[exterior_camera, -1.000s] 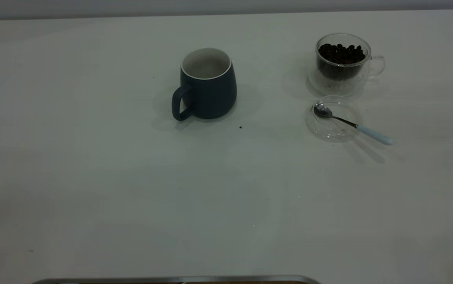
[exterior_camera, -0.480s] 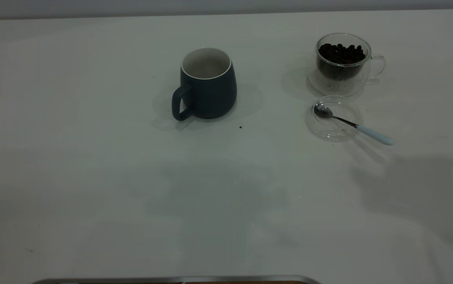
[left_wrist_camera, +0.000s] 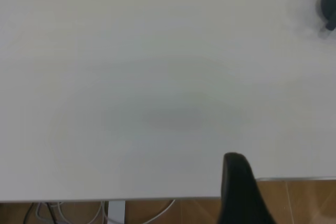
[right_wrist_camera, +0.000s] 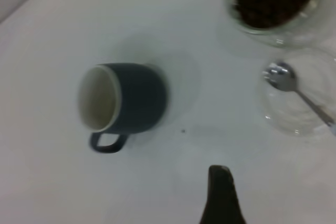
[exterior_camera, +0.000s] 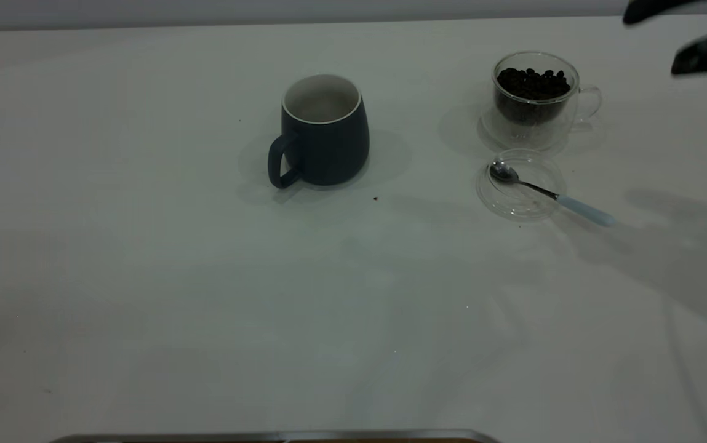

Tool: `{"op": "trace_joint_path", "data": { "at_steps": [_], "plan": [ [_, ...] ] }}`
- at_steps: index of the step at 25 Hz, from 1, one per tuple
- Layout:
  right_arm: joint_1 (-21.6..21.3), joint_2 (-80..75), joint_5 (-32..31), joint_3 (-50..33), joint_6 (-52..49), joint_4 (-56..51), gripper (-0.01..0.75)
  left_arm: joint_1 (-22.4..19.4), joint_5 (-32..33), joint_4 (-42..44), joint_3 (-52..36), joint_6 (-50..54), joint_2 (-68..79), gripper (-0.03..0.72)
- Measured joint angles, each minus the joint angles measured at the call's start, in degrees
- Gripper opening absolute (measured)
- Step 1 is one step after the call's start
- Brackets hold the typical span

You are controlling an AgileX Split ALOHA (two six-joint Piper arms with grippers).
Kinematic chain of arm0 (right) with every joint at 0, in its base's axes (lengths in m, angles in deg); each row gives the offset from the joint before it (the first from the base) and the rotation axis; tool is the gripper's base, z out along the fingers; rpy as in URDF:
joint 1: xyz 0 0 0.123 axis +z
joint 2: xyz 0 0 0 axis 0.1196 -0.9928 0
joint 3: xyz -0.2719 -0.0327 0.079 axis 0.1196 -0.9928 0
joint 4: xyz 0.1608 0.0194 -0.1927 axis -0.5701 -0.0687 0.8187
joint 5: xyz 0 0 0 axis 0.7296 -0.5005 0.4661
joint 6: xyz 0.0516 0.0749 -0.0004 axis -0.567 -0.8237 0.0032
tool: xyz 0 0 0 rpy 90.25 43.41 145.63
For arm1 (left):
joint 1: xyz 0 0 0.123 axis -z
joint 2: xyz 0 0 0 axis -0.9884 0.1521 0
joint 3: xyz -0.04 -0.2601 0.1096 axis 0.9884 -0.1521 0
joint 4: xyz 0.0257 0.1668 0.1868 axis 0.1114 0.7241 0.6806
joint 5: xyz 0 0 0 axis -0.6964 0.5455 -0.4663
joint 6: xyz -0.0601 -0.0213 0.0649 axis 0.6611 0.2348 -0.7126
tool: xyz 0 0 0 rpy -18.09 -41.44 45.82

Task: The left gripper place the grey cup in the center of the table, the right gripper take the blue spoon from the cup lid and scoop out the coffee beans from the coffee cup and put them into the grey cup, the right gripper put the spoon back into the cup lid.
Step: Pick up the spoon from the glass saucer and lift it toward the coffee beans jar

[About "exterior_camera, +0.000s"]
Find metal spoon light blue handle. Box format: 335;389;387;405
490;161;617;227

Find dark grey ceramic mug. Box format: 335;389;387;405
267;74;370;190

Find roasted coffee beans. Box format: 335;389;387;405
496;66;572;126

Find small clear glass dish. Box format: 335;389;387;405
476;148;567;221

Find clear glass cup with handle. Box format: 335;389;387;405
481;51;603;151

